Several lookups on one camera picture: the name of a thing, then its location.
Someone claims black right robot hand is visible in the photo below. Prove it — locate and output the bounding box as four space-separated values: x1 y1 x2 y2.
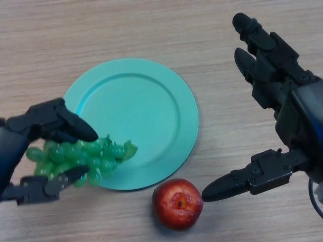
201 12 323 202

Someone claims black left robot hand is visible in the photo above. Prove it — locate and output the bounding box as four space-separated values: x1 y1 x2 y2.
0 97 98 206

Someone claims green grape bunch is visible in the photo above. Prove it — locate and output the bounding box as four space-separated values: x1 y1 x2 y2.
26 135 139 189

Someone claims round teal green plate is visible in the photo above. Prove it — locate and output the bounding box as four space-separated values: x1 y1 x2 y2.
63 57 199 192

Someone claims red apple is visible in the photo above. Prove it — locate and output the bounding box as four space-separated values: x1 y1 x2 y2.
152 178 204 230

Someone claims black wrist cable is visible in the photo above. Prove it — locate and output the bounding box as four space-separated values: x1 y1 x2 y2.
307 176 323 219

